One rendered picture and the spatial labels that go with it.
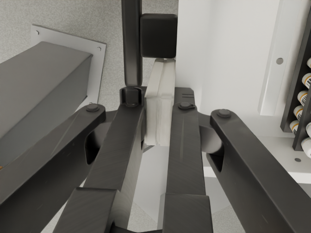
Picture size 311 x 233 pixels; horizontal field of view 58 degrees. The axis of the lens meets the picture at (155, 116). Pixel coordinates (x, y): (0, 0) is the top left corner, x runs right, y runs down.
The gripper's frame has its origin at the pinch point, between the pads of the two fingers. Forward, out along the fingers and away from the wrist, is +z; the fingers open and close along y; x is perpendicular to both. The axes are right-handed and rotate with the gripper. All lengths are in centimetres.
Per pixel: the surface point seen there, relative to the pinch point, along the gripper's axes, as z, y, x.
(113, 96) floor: 93, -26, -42
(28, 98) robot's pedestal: 46, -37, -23
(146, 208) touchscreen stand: 90, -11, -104
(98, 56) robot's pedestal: 92, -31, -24
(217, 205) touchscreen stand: 90, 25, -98
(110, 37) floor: 93, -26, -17
